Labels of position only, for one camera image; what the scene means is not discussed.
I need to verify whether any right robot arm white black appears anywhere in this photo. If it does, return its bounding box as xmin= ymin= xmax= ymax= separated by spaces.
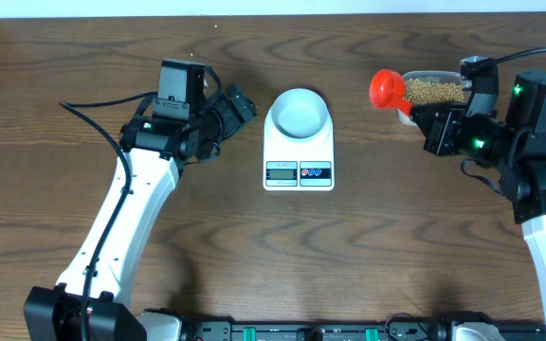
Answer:
xmin=409 ymin=70 xmax=546 ymax=325

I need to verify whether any grey bowl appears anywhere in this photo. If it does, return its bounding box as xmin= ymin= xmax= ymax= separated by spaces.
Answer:
xmin=270 ymin=88 xmax=331 ymax=139

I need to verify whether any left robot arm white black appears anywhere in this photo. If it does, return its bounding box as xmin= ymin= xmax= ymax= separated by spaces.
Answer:
xmin=24 ymin=59 xmax=257 ymax=340

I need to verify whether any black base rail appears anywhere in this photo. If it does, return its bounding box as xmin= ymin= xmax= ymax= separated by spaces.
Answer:
xmin=139 ymin=310 xmax=546 ymax=341

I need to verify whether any white digital kitchen scale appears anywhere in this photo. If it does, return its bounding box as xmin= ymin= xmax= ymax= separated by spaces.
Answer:
xmin=263 ymin=107 xmax=335 ymax=191

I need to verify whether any clear plastic container of beans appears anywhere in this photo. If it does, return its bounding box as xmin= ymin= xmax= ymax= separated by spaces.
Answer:
xmin=402 ymin=71 xmax=467 ymax=105

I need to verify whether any red measuring scoop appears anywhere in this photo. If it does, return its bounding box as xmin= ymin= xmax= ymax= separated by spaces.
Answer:
xmin=369 ymin=69 xmax=412 ymax=117

